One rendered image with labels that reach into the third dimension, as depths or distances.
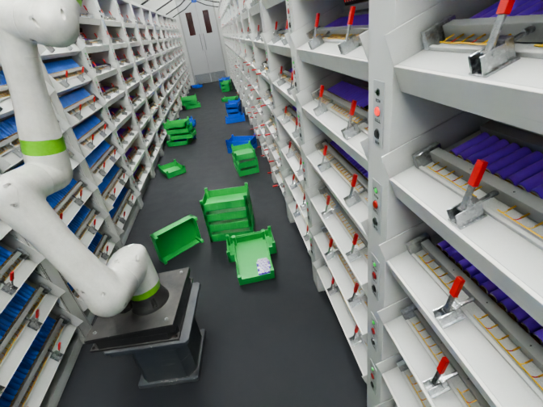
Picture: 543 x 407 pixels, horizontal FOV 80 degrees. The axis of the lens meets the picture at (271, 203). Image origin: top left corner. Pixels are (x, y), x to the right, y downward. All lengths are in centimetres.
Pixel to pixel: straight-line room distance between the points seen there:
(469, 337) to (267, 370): 101
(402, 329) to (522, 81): 62
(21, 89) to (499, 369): 123
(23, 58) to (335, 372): 146
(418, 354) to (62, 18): 115
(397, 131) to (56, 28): 84
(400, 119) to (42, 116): 97
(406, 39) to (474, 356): 50
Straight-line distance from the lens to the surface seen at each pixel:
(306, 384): 146
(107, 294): 116
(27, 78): 116
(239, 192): 228
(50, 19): 105
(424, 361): 84
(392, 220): 71
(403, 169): 66
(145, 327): 132
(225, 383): 152
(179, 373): 154
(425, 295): 69
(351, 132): 87
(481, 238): 51
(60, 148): 121
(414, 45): 61
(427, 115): 65
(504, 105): 43
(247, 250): 199
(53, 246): 113
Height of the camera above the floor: 123
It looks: 28 degrees down
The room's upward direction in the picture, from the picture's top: 9 degrees counter-clockwise
